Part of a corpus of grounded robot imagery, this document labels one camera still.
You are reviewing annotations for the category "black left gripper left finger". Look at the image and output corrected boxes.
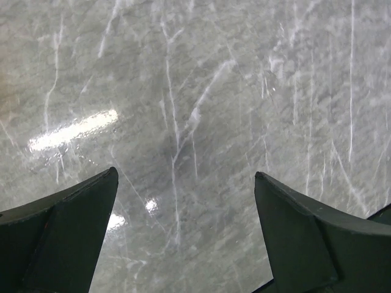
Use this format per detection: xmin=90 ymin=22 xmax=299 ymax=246
xmin=1 ymin=167 xmax=119 ymax=292

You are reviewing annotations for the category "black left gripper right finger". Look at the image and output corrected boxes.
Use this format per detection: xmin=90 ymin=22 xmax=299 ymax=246
xmin=254 ymin=172 xmax=390 ymax=292

